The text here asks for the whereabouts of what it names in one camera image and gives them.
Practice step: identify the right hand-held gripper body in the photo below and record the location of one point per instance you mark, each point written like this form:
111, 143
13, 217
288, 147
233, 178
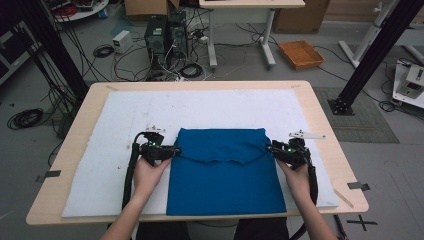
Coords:
295, 153

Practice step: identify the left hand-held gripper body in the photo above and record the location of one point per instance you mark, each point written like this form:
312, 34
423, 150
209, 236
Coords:
155, 150

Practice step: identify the blue t-shirt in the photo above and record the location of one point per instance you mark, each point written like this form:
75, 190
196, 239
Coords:
226, 186

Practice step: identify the person's right hand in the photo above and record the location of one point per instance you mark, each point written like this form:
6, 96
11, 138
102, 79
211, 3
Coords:
298, 181

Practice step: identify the person's left hand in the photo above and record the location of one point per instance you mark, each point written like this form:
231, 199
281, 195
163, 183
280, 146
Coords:
148, 178

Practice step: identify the white felt mat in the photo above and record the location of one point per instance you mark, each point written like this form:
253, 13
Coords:
200, 110

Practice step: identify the tan tape strip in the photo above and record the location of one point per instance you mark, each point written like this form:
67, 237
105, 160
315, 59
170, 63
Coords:
343, 198

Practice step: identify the grey tape piece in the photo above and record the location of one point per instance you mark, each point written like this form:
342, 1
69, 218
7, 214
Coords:
358, 186
51, 174

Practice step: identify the person's dark trousers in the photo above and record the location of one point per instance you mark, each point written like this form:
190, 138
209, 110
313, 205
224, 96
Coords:
160, 231

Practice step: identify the grey floor mat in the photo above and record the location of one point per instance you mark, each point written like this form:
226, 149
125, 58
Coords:
366, 113

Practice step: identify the orange tray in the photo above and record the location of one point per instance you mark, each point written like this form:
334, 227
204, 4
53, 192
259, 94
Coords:
300, 55

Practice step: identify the black tape cross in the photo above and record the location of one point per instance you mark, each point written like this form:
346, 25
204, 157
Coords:
363, 222

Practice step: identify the black computer tower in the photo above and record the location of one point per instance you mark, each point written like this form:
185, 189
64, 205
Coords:
178, 36
155, 40

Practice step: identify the white power supply box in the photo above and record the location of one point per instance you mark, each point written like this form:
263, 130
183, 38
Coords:
121, 41

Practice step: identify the large cardboard box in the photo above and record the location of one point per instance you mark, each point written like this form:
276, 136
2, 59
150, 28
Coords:
300, 16

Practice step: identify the white metal stand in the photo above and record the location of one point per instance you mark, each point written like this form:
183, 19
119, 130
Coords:
366, 36

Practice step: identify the white instrument box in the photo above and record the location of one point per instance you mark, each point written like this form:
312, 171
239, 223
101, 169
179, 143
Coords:
413, 83

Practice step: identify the white desk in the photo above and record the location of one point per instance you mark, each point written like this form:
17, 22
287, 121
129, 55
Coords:
250, 3

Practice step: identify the small cardboard box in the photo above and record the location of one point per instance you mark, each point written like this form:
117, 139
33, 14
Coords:
146, 6

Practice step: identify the round white table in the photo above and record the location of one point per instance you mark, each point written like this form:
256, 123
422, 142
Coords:
90, 11

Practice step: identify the dark shelf rack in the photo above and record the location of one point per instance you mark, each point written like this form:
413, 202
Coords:
13, 50

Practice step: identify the black metal frame post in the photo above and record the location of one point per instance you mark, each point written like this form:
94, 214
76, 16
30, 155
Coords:
56, 50
376, 56

